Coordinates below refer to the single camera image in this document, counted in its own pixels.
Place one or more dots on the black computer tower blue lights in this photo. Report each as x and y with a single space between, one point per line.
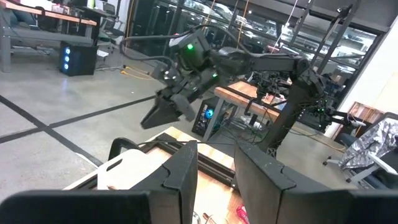
81 60

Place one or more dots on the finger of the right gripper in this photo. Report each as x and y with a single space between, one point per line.
186 109
158 115

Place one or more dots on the grey desk wooden top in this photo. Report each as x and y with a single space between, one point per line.
62 18

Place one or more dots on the office chair white base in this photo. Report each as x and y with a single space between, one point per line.
363 177

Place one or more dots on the white plastic bin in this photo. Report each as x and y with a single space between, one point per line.
130 171

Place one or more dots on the wooden crate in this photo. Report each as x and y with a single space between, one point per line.
367 112

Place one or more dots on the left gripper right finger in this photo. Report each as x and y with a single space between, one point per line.
258 180

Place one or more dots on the camouflage jacket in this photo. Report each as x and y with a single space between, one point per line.
370 143

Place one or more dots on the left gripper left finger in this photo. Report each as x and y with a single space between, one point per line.
183 174

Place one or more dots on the wooden table white legs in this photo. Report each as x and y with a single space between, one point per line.
236 95

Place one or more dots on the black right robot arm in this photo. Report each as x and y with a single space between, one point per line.
273 60

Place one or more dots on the black computer tower blue fan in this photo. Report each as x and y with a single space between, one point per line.
202 121

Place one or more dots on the black office chair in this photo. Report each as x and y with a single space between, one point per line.
110 29

